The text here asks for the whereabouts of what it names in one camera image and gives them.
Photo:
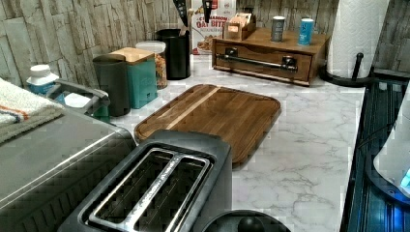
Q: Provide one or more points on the wooden drawer box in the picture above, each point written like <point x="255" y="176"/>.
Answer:
<point x="258" y="56"/>

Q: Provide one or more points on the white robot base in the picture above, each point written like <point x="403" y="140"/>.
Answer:
<point x="389" y="169"/>

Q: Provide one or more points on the wooden cutting board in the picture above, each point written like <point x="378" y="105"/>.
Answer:
<point x="239" y="118"/>

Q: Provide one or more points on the black utensil holder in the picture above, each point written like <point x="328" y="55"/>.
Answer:
<point x="177" y="52"/>

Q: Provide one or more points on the black two-slot toaster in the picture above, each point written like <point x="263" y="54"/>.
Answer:
<point x="171" y="182"/>

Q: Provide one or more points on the teal canister wooden lid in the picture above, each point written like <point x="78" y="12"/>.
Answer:
<point x="141" y="70"/>

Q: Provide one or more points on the cereal box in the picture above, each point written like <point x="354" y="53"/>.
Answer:
<point x="202" y="31"/>

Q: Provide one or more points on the clear jar white lid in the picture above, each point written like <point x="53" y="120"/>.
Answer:
<point x="158" y="48"/>

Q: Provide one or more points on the wooden tea bag caddy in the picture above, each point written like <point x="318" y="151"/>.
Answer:
<point x="239" y="27"/>

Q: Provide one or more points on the dark grey canister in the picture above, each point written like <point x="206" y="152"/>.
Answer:
<point x="111" y="72"/>

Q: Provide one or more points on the black round lid knob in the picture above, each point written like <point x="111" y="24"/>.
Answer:
<point x="244" y="221"/>

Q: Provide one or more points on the black hanging utensil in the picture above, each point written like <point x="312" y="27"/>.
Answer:
<point x="207" y="8"/>

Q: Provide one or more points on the black spatula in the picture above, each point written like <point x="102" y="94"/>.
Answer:
<point x="181" y="7"/>

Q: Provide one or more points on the grey pepper shaker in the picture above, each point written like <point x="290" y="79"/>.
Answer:
<point x="277" y="28"/>

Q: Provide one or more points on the blue salt shaker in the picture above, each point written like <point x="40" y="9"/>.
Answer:
<point x="306" y="29"/>

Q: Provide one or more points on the black paper towel holder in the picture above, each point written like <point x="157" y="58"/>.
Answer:
<point x="353" y="81"/>

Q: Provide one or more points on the white lid blue bottle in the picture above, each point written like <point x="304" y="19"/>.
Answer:
<point x="41" y="79"/>

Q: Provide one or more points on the stainless toaster oven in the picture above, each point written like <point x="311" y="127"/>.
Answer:
<point x="47" y="171"/>

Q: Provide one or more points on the white paper towel roll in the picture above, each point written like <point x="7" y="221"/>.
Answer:
<point x="357" y="28"/>

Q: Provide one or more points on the striped folded towel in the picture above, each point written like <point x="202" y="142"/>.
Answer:
<point x="21" y="110"/>

